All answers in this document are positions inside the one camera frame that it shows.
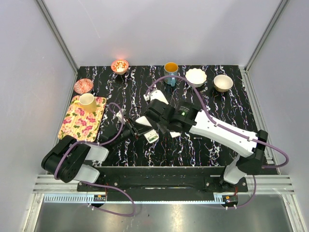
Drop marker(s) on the red patterned saucer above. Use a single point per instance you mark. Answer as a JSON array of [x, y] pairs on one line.
[[83, 86]]

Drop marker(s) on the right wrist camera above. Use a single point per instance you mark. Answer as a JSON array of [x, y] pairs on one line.
[[155, 95]]

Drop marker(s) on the white battery cover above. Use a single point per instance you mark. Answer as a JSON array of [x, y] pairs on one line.
[[174, 134]]

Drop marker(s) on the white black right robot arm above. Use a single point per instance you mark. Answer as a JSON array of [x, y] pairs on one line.
[[186, 117]]

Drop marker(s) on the blue mug yellow inside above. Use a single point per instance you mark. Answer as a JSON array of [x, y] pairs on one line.
[[170, 69]]

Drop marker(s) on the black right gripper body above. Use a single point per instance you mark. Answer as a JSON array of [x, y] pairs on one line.
[[162, 127]]

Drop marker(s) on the red patterned small bowl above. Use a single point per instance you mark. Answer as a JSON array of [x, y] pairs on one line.
[[120, 66]]

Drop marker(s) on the white red remote control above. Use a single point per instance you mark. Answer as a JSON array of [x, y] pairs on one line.
[[150, 135]]

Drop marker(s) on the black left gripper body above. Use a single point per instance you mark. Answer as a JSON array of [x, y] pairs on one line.
[[132, 132]]

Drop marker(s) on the cream round bowl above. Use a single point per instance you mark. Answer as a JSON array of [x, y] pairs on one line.
[[223, 83]]

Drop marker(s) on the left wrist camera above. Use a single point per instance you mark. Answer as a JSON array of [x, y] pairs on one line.
[[120, 115]]

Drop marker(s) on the floral pink tray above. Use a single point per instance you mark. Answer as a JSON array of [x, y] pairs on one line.
[[80, 124]]

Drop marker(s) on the white scalloped bowl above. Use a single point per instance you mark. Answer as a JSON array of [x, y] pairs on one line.
[[196, 76]]

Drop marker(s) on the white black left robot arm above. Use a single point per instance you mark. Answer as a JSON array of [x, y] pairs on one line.
[[72, 167]]

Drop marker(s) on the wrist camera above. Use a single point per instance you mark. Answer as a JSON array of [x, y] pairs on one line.
[[155, 95], [120, 115]]

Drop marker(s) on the cream yellow cup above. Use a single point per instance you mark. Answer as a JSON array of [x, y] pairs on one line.
[[88, 102]]

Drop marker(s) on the black mounting base plate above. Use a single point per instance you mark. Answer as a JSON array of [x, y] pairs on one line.
[[168, 184]]

